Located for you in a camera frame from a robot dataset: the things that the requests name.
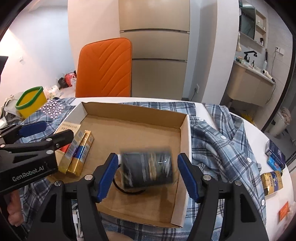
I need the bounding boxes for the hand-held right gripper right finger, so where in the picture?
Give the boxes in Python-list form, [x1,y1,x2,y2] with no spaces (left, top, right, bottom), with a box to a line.
[177,153,270,241]

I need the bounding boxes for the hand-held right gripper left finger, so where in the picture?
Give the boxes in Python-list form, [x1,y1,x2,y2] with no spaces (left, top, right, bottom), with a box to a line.
[35,152,119,241]

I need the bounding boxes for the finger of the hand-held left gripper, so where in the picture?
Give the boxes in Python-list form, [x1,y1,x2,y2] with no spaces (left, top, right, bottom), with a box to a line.
[0,120,47,145]
[0,129,74,160]

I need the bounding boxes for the white and gold carton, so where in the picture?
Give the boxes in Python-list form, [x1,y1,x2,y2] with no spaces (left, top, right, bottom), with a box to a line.
[56,122,82,173]

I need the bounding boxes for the black hair tie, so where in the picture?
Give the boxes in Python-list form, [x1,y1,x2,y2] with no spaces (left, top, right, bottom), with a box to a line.
[113,177,147,195]

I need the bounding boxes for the gold and blue carton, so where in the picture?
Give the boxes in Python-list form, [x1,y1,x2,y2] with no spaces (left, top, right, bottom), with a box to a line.
[67,130,95,175]

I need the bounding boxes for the black tissue packet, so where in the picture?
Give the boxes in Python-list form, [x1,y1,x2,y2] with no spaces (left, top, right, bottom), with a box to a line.
[120,149,174,189]

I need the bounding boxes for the shallow cardboard box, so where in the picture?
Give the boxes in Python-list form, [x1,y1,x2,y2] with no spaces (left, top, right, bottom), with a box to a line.
[47,101,192,229]

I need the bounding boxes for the person's left hand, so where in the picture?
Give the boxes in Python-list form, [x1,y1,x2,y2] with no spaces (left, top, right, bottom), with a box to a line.
[6,193,25,227]

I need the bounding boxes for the yellow bin with green rim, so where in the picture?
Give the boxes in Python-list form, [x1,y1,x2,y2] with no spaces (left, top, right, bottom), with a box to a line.
[15,86,48,118]

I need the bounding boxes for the studded grey cloth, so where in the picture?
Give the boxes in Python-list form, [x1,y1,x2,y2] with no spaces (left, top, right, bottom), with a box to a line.
[38,100,68,120]

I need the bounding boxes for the grey bag with white cloth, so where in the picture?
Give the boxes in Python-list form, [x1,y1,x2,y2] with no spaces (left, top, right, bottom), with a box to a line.
[0,93,23,121]

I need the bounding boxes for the blue plaid shirt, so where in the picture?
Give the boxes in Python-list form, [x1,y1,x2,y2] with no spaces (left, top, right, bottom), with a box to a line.
[18,97,266,241]

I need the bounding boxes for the white plastic bag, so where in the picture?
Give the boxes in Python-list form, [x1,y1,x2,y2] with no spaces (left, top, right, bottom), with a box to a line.
[44,85,64,98]

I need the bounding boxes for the red plastic bag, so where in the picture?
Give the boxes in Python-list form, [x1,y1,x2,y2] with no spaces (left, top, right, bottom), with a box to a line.
[65,72,77,87]

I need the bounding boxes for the small gold and blue box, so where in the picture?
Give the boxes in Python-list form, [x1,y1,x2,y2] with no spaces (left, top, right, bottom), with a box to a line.
[260,171,284,197]

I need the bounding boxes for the yellow plastic bag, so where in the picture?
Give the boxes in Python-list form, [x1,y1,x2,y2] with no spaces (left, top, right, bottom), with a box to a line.
[240,112,255,122]

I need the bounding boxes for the orange chair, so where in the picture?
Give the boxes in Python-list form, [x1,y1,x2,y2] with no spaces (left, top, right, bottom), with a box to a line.
[75,38,133,98]

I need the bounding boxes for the light blue packet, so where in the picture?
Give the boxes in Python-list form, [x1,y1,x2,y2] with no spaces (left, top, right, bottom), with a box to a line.
[267,156,283,172]

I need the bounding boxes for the dark blue box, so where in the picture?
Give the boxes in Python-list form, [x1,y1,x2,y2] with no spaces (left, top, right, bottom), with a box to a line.
[265,140,286,169]

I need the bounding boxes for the orange card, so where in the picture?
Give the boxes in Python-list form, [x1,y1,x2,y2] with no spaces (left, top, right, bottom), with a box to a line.
[279,201,289,222]

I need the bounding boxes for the beige vanity cabinet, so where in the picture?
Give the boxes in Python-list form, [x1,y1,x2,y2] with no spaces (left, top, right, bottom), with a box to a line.
[220,61,276,107]

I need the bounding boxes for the white hair dryer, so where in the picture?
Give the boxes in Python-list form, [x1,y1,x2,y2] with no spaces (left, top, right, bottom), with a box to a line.
[261,69,275,82]

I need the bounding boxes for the beige refrigerator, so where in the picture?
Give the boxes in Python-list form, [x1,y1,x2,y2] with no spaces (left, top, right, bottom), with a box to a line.
[118,0,190,100]

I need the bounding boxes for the black faucet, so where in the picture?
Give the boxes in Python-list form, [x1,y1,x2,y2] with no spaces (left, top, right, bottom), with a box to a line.
[243,50,258,63]

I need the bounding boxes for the bathroom mirror cabinet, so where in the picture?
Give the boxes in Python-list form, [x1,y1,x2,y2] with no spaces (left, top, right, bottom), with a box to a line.
[238,6,267,48]

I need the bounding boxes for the white cable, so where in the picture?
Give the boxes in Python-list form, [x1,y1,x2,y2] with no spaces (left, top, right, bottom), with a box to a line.
[72,200,85,241]

